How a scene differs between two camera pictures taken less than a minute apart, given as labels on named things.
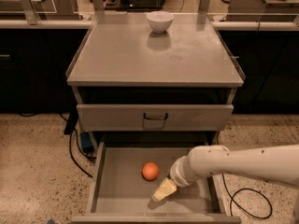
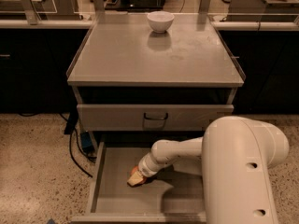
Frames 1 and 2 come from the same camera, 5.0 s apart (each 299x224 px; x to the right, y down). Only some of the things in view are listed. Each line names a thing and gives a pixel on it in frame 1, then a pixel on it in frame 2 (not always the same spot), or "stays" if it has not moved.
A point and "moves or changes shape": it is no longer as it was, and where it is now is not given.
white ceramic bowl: x=160 y=21 stays
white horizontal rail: x=88 y=24 stays
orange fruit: x=149 y=171 moves or changes shape
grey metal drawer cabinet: x=134 y=85 stays
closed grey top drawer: x=115 y=118 stays
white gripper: x=177 y=175 to x=145 y=167
